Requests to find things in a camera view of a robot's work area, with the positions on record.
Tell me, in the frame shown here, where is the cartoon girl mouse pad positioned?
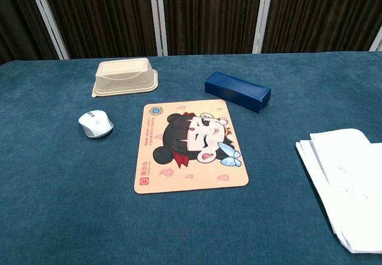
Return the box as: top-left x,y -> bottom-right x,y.
133,99 -> 249,195

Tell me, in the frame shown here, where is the white computer mouse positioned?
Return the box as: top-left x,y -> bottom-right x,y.
78,109 -> 115,138

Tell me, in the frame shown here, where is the white paper sheet with writing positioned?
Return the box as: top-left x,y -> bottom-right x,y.
309,128 -> 382,252

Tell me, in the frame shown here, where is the dark blue rectangular box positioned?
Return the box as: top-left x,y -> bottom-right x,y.
204,71 -> 272,115

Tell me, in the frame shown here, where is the beige plastic food container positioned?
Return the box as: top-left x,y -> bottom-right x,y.
91,57 -> 159,98

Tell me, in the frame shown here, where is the blue velvet tablecloth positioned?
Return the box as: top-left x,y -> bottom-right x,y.
0,51 -> 382,265

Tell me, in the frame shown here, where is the dark folding screen panel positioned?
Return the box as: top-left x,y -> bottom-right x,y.
154,0 -> 266,57
0,0 -> 70,64
35,0 -> 159,60
260,0 -> 382,54

